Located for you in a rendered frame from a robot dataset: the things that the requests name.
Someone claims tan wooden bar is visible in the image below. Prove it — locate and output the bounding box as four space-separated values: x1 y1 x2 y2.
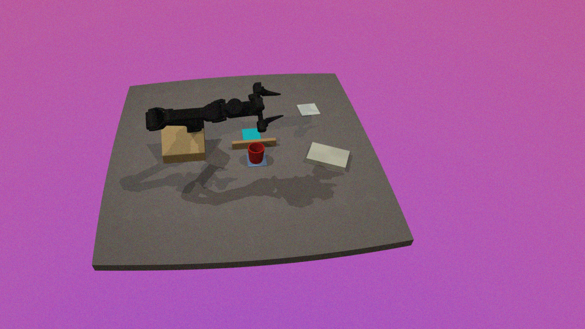
232 138 276 150

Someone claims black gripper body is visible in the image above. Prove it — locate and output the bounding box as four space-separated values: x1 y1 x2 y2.
241 82 267 133

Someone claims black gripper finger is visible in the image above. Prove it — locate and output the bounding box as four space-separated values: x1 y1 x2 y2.
262 86 281 96
266 115 283 126

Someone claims dark red cup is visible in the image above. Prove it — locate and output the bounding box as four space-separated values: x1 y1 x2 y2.
248 142 265 164

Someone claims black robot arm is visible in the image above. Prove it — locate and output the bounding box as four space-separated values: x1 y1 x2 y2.
145 93 265 133

